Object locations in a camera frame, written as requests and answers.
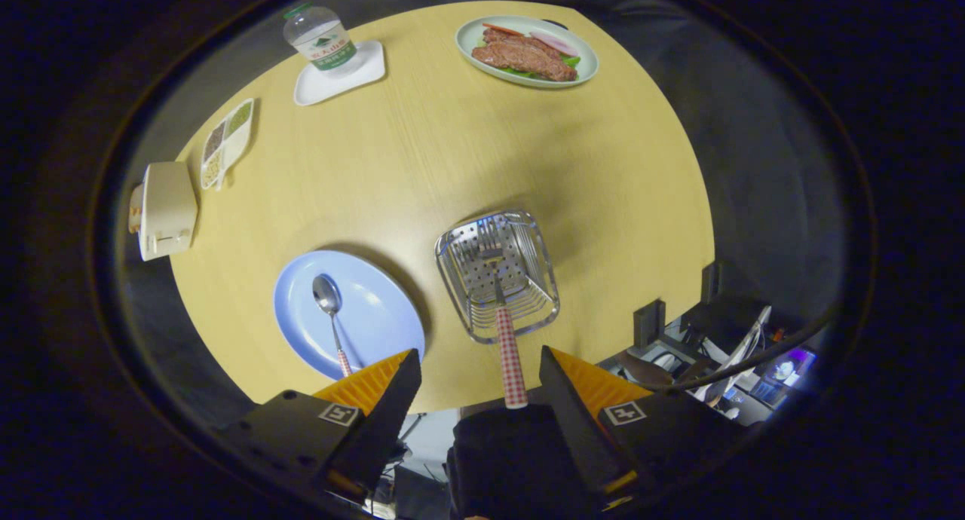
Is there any metal fork checkered handle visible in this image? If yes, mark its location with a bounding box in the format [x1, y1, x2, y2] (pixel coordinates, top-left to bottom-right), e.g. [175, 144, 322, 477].
[476, 217, 528, 409]

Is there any lit laptop screen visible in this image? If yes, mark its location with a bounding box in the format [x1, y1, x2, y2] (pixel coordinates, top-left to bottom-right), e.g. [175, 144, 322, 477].
[761, 347, 819, 400]

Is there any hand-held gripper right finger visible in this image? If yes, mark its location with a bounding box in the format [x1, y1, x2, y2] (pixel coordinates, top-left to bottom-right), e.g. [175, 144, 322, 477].
[538, 346, 743, 509]

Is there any white tilted stand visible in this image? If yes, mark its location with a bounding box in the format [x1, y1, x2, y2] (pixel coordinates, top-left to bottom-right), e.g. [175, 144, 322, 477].
[694, 305, 774, 404]

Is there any white square coaster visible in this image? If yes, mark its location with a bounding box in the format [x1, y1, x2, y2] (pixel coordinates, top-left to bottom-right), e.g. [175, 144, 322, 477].
[293, 40, 387, 106]

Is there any thick black cable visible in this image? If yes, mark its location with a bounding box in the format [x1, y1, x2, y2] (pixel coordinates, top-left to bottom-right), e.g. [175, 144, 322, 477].
[626, 320, 834, 391]

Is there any pale green oval plate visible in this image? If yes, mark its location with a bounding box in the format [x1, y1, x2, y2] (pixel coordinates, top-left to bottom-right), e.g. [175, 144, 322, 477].
[455, 16, 599, 90]

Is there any metal spoon checkered handle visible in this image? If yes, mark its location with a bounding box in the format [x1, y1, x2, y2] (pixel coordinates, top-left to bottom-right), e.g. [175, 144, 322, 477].
[312, 274, 354, 378]

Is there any metal wire basket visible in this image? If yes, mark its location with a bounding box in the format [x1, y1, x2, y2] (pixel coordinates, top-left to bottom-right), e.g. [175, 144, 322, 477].
[435, 210, 561, 344]

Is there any black upright block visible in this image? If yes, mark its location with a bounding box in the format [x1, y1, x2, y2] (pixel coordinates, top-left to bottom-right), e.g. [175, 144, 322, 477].
[634, 299, 667, 349]
[701, 261, 725, 304]

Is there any clear water bottle green cap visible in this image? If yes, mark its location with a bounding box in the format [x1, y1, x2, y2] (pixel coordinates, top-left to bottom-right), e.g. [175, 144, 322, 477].
[283, 3, 363, 76]

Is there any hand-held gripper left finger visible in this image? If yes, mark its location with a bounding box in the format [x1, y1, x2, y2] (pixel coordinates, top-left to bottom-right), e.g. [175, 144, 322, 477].
[215, 349, 423, 506]

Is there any brown grilled meat slice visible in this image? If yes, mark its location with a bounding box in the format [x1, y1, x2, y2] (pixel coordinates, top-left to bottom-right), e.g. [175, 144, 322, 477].
[472, 42, 578, 82]
[482, 27, 562, 60]

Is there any cream toaster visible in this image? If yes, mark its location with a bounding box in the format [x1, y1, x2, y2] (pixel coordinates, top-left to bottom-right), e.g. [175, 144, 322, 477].
[128, 161, 199, 262]

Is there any blue round plate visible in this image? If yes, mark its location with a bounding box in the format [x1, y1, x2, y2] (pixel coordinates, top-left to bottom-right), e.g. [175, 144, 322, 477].
[273, 249, 426, 381]

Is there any pink ham slice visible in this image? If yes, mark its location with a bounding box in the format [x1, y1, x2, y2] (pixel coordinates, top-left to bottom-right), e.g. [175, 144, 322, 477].
[529, 30, 580, 57]

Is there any white divided bean dish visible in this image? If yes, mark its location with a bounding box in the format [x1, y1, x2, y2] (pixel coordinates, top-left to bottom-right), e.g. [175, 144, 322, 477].
[200, 98, 256, 191]

